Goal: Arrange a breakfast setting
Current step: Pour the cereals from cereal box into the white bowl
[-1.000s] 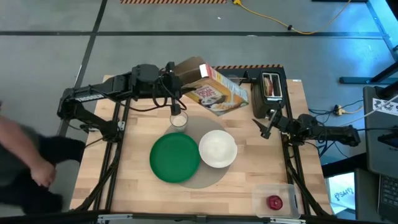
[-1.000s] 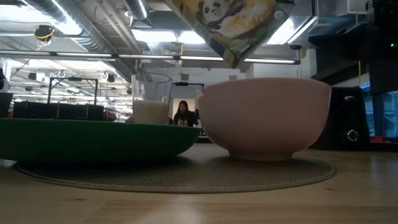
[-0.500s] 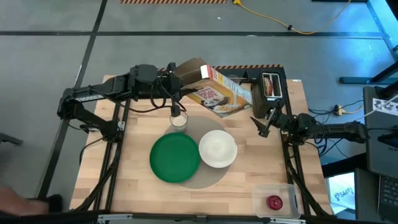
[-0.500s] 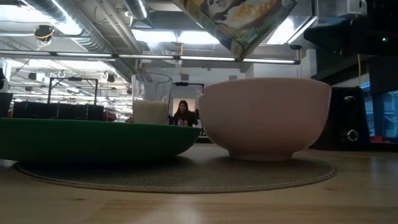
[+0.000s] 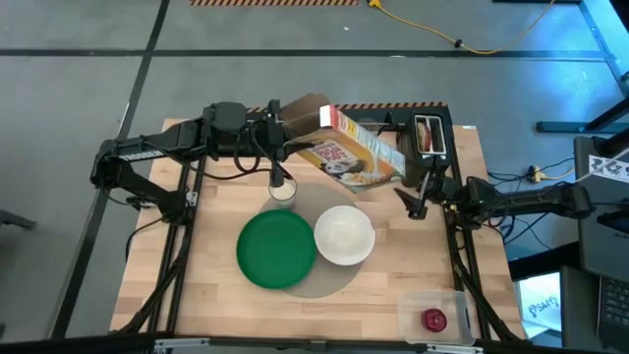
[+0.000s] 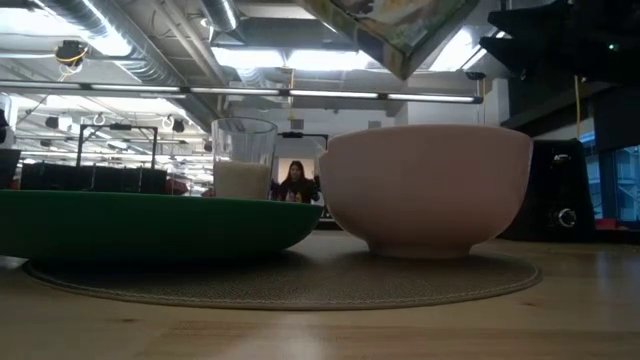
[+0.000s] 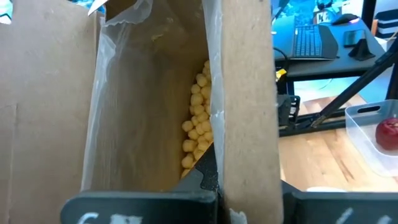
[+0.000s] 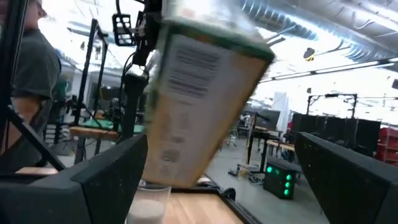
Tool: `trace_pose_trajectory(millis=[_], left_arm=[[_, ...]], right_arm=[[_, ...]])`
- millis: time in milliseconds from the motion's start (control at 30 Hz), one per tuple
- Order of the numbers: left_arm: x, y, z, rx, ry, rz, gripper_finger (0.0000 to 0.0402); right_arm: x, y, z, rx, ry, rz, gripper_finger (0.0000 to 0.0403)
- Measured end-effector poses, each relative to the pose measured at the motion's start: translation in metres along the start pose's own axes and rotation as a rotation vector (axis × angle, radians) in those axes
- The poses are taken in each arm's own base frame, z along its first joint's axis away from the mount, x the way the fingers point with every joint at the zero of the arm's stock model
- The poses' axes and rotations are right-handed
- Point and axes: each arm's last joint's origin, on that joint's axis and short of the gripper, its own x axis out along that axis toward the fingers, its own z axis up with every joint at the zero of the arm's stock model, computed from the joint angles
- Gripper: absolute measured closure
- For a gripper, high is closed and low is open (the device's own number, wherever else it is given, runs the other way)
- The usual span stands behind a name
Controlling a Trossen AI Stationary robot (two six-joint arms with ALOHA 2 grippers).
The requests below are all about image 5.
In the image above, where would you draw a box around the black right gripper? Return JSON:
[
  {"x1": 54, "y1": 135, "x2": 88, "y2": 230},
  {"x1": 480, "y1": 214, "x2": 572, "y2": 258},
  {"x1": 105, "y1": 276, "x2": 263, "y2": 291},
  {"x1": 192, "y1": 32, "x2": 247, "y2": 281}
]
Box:
[{"x1": 394, "y1": 166, "x2": 466, "y2": 220}]

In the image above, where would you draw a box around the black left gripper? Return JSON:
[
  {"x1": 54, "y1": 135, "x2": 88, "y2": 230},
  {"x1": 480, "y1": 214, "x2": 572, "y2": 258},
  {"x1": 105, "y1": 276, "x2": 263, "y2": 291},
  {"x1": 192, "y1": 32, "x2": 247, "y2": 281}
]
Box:
[{"x1": 248, "y1": 99, "x2": 316, "y2": 191}]

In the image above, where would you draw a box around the yellow cereal box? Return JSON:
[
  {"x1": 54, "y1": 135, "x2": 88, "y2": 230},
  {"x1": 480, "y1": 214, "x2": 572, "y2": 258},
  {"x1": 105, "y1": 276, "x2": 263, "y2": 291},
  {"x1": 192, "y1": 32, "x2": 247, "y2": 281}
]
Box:
[{"x1": 280, "y1": 91, "x2": 408, "y2": 196}]

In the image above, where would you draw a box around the red apple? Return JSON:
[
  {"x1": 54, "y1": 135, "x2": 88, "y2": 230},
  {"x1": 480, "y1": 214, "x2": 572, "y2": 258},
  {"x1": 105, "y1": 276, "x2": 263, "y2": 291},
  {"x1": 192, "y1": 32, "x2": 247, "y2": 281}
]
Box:
[{"x1": 421, "y1": 308, "x2": 449, "y2": 333}]

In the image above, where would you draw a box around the black toaster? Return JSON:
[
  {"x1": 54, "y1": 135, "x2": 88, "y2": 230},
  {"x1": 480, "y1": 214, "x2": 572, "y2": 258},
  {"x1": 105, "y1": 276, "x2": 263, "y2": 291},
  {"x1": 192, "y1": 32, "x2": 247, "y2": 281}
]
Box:
[{"x1": 396, "y1": 111, "x2": 454, "y2": 189}]

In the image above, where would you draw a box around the short glass of milk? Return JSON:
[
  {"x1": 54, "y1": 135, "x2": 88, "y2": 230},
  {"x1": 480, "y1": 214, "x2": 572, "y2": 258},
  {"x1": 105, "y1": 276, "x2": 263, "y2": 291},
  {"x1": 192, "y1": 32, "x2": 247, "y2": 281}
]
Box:
[{"x1": 267, "y1": 177, "x2": 299, "y2": 210}]

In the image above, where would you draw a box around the white bowl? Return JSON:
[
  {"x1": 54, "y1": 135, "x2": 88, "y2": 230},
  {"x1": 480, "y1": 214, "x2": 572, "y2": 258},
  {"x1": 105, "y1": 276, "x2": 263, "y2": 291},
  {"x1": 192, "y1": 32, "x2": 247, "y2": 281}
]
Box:
[{"x1": 314, "y1": 205, "x2": 376, "y2": 267}]

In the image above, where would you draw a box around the black bar with hazard stripes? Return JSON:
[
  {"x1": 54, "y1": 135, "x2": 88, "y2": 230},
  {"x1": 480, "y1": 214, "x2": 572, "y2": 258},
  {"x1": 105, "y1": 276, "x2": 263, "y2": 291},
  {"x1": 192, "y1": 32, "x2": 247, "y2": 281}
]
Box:
[{"x1": 245, "y1": 101, "x2": 449, "y2": 113}]

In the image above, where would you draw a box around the grey round placemat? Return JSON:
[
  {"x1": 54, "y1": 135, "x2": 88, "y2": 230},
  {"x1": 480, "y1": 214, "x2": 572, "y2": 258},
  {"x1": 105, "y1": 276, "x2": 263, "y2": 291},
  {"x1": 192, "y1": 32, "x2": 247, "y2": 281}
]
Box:
[{"x1": 258, "y1": 182, "x2": 374, "y2": 299}]

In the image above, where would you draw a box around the green plate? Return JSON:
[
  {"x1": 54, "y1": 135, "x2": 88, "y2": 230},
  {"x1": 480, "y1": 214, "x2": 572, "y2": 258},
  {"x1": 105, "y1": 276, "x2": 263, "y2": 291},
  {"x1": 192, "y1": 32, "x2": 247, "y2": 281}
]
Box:
[{"x1": 236, "y1": 208, "x2": 318, "y2": 290}]

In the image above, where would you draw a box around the clear plastic container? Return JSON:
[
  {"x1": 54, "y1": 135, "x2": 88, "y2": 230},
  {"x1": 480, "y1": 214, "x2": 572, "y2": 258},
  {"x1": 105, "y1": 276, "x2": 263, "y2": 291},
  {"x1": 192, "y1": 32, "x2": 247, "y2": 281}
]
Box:
[{"x1": 396, "y1": 289, "x2": 476, "y2": 346}]

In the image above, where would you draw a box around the orange black hazard floor tape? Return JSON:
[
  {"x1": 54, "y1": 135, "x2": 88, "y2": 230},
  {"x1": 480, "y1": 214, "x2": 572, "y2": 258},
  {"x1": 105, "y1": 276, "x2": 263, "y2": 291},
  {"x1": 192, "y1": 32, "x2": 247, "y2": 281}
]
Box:
[{"x1": 190, "y1": 0, "x2": 360, "y2": 7}]

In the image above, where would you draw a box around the white printed panel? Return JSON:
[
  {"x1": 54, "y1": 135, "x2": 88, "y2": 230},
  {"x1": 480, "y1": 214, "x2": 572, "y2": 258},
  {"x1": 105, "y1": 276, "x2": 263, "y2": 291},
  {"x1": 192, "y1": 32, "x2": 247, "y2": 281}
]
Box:
[{"x1": 513, "y1": 271, "x2": 563, "y2": 340}]

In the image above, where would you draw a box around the black stand leg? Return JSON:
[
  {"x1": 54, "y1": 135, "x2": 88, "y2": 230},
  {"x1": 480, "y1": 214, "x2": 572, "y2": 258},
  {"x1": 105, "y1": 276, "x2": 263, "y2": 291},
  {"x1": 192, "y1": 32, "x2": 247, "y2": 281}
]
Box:
[{"x1": 535, "y1": 95, "x2": 629, "y2": 134}]

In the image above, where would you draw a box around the grey equipment cabinet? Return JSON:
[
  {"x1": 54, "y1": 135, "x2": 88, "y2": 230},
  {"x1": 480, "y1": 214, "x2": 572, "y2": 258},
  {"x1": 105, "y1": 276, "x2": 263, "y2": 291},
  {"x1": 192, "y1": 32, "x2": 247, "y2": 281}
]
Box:
[{"x1": 573, "y1": 135, "x2": 629, "y2": 284}]

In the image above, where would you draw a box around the white marker sheet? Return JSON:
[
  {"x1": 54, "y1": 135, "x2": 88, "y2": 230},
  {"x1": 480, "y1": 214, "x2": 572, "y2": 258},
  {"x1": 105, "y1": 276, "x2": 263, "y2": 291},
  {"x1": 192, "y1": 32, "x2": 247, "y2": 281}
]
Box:
[{"x1": 588, "y1": 154, "x2": 629, "y2": 185}]

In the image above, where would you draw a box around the black keyboard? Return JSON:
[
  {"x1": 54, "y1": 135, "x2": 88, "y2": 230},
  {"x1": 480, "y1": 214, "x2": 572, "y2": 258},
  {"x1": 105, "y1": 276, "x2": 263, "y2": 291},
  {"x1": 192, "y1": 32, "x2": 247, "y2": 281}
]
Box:
[{"x1": 596, "y1": 275, "x2": 629, "y2": 351}]

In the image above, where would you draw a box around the grey furniture foot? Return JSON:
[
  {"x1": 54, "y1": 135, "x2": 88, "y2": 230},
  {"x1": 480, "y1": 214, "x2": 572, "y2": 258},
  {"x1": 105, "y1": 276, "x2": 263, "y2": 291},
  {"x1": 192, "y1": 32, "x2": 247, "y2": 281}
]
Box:
[{"x1": 0, "y1": 208, "x2": 38, "y2": 231}]

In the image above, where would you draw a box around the black crossbar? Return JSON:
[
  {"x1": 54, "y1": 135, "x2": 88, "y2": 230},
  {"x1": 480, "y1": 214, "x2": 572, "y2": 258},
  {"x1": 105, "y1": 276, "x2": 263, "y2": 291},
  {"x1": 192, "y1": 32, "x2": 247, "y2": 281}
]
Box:
[{"x1": 0, "y1": 332, "x2": 629, "y2": 354}]

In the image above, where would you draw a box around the silver metal bracket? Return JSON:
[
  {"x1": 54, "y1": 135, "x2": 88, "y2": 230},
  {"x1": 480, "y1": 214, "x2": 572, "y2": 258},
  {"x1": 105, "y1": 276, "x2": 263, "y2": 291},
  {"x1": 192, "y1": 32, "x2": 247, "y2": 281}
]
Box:
[
  {"x1": 153, "y1": 337, "x2": 211, "y2": 354},
  {"x1": 426, "y1": 343, "x2": 486, "y2": 354}
]

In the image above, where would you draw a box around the yellow extension cable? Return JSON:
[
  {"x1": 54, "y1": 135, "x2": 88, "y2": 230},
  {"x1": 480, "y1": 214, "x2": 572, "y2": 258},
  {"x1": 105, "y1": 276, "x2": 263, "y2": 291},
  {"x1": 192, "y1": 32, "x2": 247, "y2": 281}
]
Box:
[{"x1": 367, "y1": 0, "x2": 557, "y2": 56}]

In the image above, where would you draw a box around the black aluminium table frame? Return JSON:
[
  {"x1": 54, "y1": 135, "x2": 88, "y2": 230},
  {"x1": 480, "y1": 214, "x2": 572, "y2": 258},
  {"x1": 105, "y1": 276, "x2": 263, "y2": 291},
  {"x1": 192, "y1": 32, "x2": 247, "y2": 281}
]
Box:
[{"x1": 115, "y1": 117, "x2": 525, "y2": 345}]

